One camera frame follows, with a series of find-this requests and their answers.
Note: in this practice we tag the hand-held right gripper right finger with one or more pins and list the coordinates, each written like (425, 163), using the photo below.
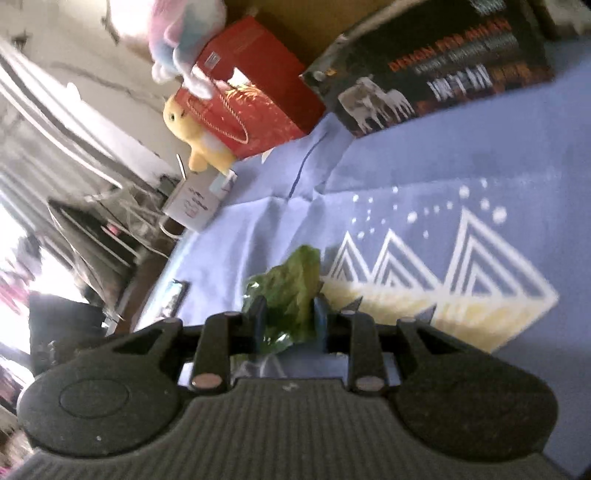
(321, 323)

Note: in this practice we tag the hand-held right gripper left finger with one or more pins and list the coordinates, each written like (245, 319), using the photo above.
(259, 323)

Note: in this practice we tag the green snack packet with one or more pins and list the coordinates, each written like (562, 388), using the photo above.
(291, 295)

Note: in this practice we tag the small dark card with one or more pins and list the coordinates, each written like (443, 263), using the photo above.
(175, 299)

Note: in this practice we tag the small white box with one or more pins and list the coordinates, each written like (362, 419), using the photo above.
(196, 203)

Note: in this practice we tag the blue printed blanket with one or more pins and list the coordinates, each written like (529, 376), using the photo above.
(415, 184)

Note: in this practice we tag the cluttered metal rack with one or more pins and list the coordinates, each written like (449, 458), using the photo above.
(106, 230)

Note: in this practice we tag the yellow plush toy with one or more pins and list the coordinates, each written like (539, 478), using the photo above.
(203, 138)

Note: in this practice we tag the dark bulky object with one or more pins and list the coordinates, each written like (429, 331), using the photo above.
(64, 327)

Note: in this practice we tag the red gift bag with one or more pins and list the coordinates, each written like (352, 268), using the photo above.
(240, 120)
(268, 64)

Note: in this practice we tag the black printed box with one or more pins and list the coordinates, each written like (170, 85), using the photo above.
(443, 64)

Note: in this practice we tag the pastel plush toy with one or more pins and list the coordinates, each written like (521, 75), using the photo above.
(184, 32)

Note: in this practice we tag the cardboard box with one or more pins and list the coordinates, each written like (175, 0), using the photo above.
(295, 23)

